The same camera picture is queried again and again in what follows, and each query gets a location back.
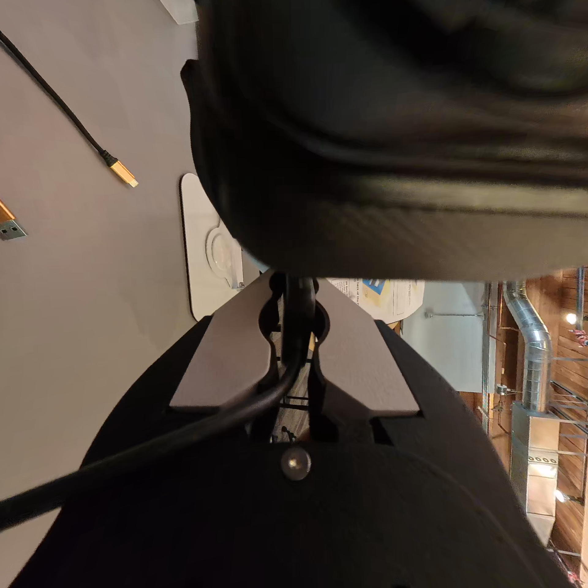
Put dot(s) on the printed instruction sheet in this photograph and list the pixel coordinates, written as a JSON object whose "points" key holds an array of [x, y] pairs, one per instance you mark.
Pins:
{"points": [[386, 294]]}

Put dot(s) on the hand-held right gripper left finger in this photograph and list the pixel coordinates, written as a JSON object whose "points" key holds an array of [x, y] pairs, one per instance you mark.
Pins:
{"points": [[220, 367]]}

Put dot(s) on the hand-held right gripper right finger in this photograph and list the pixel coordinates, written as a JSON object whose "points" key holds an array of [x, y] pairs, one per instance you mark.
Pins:
{"points": [[367, 367]]}

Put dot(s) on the white stand base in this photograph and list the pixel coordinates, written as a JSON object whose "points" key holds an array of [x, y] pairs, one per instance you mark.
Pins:
{"points": [[207, 248]]}

